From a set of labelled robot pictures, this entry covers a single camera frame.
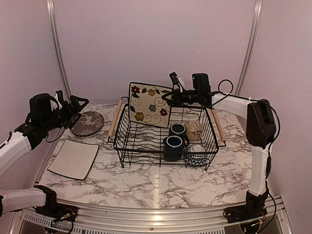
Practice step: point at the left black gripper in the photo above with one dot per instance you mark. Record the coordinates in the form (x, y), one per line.
(77, 108)

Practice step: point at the floral square plate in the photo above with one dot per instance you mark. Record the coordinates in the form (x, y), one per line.
(146, 105)

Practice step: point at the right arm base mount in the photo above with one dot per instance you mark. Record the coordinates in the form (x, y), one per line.
(243, 217)

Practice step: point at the left aluminium frame post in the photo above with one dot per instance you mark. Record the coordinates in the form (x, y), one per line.
(57, 47)

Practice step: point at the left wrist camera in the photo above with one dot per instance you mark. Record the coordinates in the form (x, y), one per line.
(59, 99)

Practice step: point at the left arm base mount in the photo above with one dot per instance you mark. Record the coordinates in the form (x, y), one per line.
(63, 217)

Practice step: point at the white square plate black rim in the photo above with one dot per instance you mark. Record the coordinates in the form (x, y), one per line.
(74, 160)

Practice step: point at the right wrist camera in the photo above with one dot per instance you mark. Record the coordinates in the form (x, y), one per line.
(177, 81)

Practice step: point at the grey reindeer round plate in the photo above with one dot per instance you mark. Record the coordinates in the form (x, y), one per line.
(90, 123)

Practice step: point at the blue white patterned bowl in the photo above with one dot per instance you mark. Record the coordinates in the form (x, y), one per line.
(195, 156)

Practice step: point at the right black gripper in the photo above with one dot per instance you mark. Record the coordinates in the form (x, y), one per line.
(176, 99)

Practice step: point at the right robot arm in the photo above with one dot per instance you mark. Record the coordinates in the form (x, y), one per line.
(262, 129)

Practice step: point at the right aluminium frame post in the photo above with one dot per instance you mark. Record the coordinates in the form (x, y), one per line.
(250, 46)

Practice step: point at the beige ceramic bowl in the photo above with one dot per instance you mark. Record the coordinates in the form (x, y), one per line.
(193, 129)

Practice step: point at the black wire dish rack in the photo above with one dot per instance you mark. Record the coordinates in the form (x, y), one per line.
(137, 143)

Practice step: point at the aluminium frame post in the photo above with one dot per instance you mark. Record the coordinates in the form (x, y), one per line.
(250, 46)
(57, 47)

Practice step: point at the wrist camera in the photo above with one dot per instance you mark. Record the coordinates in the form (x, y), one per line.
(177, 81)
(59, 99)

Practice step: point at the dark blue mug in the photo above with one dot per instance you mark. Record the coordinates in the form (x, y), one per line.
(177, 129)
(174, 146)

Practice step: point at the dark blue mug rear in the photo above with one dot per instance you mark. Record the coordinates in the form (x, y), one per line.
(177, 129)

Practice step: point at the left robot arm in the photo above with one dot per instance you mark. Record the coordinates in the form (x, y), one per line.
(47, 113)

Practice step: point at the dark blue mug front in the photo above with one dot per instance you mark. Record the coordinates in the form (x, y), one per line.
(174, 146)

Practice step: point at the front aluminium rail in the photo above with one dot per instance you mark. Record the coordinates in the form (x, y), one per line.
(95, 219)

